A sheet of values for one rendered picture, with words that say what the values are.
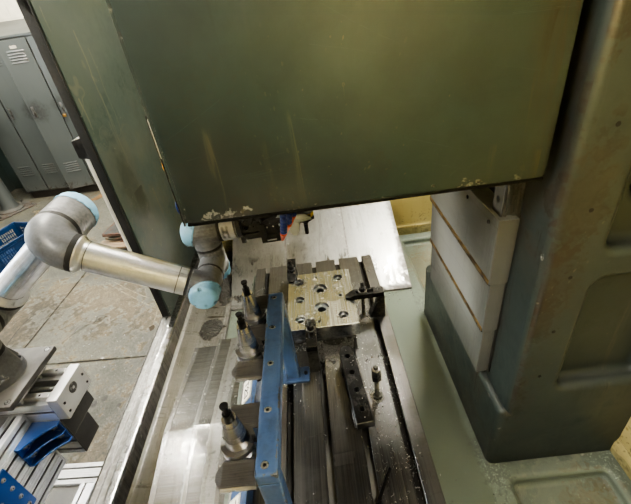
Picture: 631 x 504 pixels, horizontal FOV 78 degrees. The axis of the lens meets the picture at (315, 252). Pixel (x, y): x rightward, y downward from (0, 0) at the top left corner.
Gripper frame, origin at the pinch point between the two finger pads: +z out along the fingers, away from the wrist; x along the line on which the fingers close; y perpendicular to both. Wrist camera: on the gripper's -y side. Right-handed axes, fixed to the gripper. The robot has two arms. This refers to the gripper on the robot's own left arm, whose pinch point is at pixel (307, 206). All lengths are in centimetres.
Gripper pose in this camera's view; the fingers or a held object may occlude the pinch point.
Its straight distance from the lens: 106.4
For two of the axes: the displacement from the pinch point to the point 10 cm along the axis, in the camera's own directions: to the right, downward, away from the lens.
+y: 1.5, 8.2, 5.5
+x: 0.5, 5.5, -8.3
